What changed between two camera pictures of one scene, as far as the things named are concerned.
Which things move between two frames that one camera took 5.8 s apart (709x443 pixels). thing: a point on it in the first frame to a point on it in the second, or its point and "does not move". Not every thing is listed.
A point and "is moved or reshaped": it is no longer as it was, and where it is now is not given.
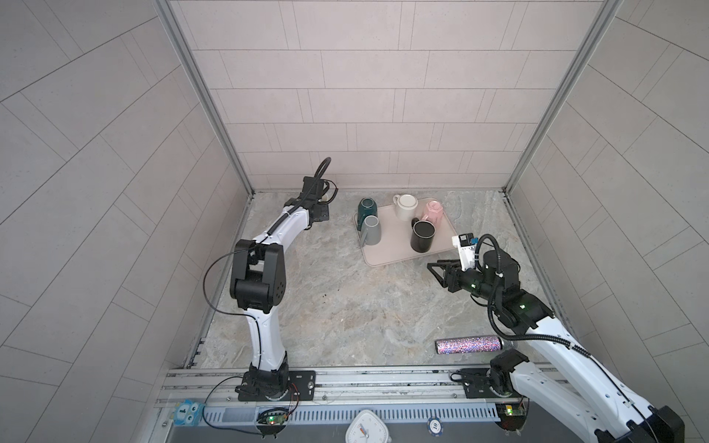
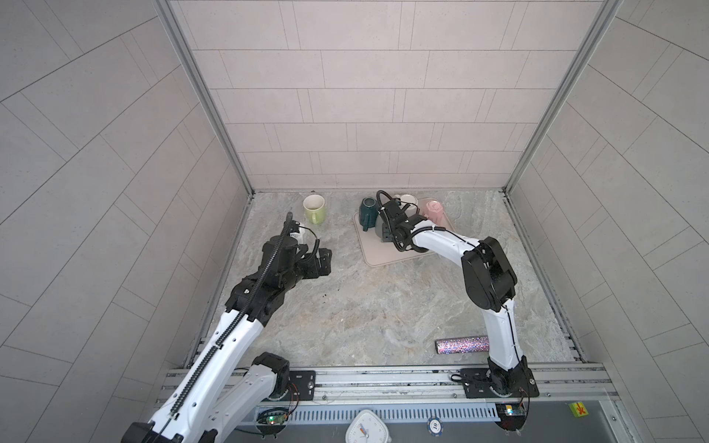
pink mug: [434, 212] does not move
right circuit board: [511, 415] does not move
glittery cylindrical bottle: [469, 344] does not move
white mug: [405, 206] does not move
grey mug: [370, 231] is moved or reshaped
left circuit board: [271, 422] does not move
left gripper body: [320, 213] to [306, 267]
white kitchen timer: [366, 427] does not move
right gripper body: [472, 281] to [386, 233]
